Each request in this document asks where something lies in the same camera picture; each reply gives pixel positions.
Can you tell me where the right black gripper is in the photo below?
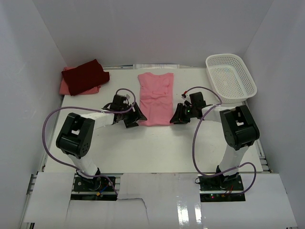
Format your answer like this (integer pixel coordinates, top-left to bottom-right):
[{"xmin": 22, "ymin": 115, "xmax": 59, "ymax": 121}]
[{"xmin": 170, "ymin": 103, "xmax": 196, "ymax": 125}]

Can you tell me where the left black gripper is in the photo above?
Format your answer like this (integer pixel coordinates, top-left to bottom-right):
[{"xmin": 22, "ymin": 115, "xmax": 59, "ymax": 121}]
[{"xmin": 120, "ymin": 102, "xmax": 146, "ymax": 128}]

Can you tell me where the pink t shirt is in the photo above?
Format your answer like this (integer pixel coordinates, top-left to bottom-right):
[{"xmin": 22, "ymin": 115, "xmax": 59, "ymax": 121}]
[{"xmin": 138, "ymin": 73, "xmax": 174, "ymax": 126}]

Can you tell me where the white perforated plastic basket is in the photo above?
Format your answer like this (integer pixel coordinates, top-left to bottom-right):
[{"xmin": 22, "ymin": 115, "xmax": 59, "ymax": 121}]
[{"xmin": 205, "ymin": 53, "xmax": 257, "ymax": 104}]

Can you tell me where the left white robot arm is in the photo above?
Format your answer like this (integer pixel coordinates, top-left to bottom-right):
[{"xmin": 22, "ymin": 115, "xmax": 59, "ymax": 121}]
[{"xmin": 56, "ymin": 94, "xmax": 147, "ymax": 190}]

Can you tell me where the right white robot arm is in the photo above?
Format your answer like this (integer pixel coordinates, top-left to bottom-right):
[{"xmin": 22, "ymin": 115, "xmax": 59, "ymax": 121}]
[{"xmin": 170, "ymin": 92, "xmax": 260, "ymax": 190}]

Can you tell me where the folded dark red t shirt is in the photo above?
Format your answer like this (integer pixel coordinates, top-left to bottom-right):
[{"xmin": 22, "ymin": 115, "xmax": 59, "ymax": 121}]
[{"xmin": 61, "ymin": 58, "xmax": 111, "ymax": 96}]

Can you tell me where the folded salmon t shirt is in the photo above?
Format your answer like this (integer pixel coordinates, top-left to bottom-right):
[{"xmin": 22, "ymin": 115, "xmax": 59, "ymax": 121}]
[{"xmin": 58, "ymin": 66, "xmax": 102, "ymax": 96}]

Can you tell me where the white paper sheet front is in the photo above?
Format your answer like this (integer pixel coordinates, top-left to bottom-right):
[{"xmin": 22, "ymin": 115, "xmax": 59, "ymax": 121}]
[{"xmin": 24, "ymin": 172, "xmax": 297, "ymax": 229}]

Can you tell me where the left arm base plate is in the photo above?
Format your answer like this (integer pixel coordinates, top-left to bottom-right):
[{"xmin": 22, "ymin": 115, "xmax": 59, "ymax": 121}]
[{"xmin": 71, "ymin": 175, "xmax": 117, "ymax": 201}]

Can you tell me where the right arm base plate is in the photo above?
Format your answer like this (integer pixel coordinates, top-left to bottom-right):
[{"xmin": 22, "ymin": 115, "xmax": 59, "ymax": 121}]
[{"xmin": 195, "ymin": 175, "xmax": 246, "ymax": 203}]

